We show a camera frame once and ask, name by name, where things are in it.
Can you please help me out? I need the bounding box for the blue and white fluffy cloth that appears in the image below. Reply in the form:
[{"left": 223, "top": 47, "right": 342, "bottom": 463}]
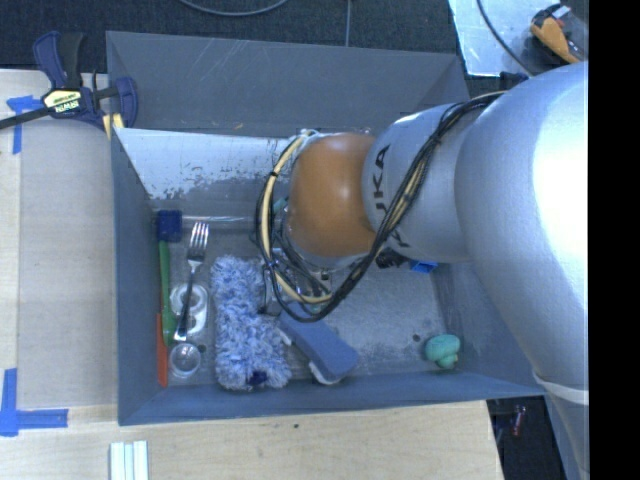
[{"left": 209, "top": 253, "right": 293, "bottom": 392}]

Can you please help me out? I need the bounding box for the clear and white plastic holder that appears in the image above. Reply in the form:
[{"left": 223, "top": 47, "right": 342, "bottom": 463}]
[{"left": 169, "top": 282, "right": 210, "bottom": 338}]

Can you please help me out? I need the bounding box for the silver metal fork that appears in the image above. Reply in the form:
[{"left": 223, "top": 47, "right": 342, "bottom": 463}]
[{"left": 172, "top": 221, "right": 211, "bottom": 344}]

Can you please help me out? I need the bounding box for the clear glass cup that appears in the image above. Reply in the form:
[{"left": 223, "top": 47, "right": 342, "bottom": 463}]
[{"left": 168, "top": 342, "right": 203, "bottom": 381}]

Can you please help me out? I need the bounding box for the teal toy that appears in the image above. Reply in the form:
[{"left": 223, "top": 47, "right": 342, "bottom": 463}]
[{"left": 424, "top": 333, "right": 462, "bottom": 370}]

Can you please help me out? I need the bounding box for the orange flat stick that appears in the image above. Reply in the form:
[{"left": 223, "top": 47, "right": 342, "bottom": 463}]
[{"left": 155, "top": 312, "right": 170, "bottom": 389}]

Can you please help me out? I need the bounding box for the grey metal bin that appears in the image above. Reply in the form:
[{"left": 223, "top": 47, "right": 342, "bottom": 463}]
[{"left": 104, "top": 30, "right": 549, "bottom": 427}]

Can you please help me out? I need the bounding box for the pale wood flat board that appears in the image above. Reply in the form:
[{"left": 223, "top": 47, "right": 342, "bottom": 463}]
[{"left": 17, "top": 117, "right": 119, "bottom": 410}]

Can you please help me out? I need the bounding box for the blue brush with green handle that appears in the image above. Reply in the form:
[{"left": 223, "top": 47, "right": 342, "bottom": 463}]
[{"left": 155, "top": 209, "right": 184, "bottom": 348}]

